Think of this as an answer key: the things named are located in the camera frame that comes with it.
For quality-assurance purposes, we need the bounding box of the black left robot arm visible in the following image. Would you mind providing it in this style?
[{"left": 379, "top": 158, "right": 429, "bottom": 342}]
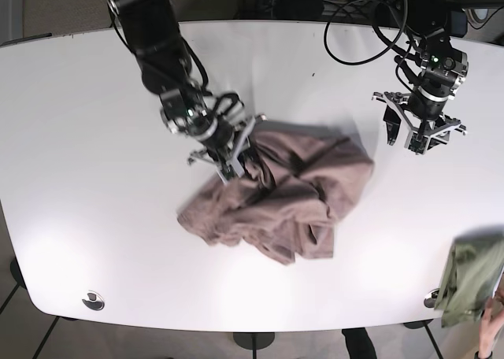
[{"left": 372, "top": 0, "right": 469, "bottom": 154}]

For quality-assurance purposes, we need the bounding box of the person's dark trouser leg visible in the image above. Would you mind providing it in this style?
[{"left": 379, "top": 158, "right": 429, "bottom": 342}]
[{"left": 342, "top": 328, "right": 377, "bottom": 359}]

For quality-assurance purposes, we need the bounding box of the black table base foot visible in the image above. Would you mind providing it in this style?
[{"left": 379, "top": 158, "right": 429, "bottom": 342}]
[{"left": 232, "top": 332, "right": 276, "bottom": 350}]

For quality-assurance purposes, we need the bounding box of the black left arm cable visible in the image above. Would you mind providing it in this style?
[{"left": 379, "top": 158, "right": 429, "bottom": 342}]
[{"left": 323, "top": 0, "right": 424, "bottom": 100}]

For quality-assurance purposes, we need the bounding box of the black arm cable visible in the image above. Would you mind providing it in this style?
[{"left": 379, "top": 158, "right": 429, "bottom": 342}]
[
  {"left": 109, "top": 4, "right": 245, "bottom": 120},
  {"left": 323, "top": 0, "right": 424, "bottom": 100}
]

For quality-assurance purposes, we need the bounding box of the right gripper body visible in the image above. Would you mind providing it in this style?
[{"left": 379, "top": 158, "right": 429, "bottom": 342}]
[{"left": 160, "top": 91, "right": 266, "bottom": 173}]

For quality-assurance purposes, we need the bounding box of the person's bare hand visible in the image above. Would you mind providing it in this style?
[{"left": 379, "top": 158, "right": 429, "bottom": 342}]
[{"left": 475, "top": 298, "right": 503, "bottom": 359}]

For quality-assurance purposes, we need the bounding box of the right chrome table grommet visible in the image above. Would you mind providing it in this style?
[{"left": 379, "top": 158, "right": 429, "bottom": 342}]
[{"left": 424, "top": 288, "right": 439, "bottom": 309}]

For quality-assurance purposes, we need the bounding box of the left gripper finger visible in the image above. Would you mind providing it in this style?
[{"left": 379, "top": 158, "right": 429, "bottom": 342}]
[{"left": 383, "top": 107, "right": 402, "bottom": 146}]

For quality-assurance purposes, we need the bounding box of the olive green T-shirt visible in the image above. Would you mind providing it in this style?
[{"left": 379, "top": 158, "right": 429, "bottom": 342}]
[{"left": 434, "top": 232, "right": 503, "bottom": 328}]

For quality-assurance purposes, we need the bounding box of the chrome table grommet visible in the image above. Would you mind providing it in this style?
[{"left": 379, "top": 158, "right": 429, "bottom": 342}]
[
  {"left": 82, "top": 291, "right": 105, "bottom": 311},
  {"left": 424, "top": 288, "right": 439, "bottom": 309}
]

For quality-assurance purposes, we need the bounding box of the mauve brown T-shirt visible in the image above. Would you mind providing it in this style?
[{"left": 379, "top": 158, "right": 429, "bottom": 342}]
[{"left": 177, "top": 121, "right": 374, "bottom": 265}]

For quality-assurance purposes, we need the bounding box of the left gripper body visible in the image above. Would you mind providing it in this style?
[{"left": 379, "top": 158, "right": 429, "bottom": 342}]
[{"left": 372, "top": 48, "right": 468, "bottom": 146}]

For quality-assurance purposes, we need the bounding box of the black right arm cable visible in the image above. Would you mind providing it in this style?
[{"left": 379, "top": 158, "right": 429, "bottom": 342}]
[{"left": 109, "top": 4, "right": 245, "bottom": 120}]

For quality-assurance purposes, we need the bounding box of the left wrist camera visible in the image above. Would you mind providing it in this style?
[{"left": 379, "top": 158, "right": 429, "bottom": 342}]
[{"left": 405, "top": 131, "right": 431, "bottom": 155}]

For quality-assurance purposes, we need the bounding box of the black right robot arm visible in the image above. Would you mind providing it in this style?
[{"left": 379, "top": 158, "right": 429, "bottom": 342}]
[{"left": 108, "top": 0, "right": 260, "bottom": 183}]

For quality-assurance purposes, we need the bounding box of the left chrome table grommet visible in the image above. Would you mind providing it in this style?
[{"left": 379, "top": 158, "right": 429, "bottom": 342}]
[{"left": 82, "top": 291, "right": 105, "bottom": 311}]

